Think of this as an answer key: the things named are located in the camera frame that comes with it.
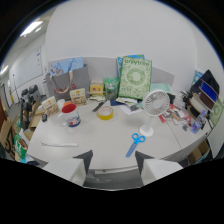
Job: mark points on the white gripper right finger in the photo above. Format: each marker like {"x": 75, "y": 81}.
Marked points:
{"x": 156, "y": 169}

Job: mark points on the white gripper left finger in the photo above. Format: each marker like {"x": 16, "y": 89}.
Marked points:
{"x": 68, "y": 169}

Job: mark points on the green printed packet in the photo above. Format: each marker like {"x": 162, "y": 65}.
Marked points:
{"x": 20, "y": 148}

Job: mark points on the white mug red interior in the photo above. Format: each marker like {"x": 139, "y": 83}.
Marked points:
{"x": 69, "y": 115}

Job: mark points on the white desk fan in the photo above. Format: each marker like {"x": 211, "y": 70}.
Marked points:
{"x": 153, "y": 110}

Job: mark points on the white paper cup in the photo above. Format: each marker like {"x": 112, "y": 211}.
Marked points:
{"x": 60, "y": 104}

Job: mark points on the small cream printed box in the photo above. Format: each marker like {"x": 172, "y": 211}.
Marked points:
{"x": 78, "y": 96}
{"x": 50, "y": 106}

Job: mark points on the yellow tape roll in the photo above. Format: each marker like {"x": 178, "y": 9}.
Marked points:
{"x": 105, "y": 113}

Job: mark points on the brown cardboard box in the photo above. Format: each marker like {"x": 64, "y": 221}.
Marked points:
{"x": 8, "y": 136}

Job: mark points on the black pen knife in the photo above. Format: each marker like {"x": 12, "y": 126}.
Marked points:
{"x": 98, "y": 106}

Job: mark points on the black office chair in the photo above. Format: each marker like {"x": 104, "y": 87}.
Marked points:
{"x": 28, "y": 100}

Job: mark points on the yellow red small box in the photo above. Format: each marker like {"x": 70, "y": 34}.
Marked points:
{"x": 96, "y": 87}

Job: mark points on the grey paper shopping bag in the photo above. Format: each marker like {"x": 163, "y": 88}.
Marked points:
{"x": 68, "y": 82}

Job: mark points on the green oreytree bag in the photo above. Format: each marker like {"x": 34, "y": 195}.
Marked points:
{"x": 135, "y": 78}

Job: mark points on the black framed blue board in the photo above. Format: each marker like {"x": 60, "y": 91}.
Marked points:
{"x": 206, "y": 90}

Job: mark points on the whiteboard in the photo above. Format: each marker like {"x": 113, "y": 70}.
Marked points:
{"x": 27, "y": 68}

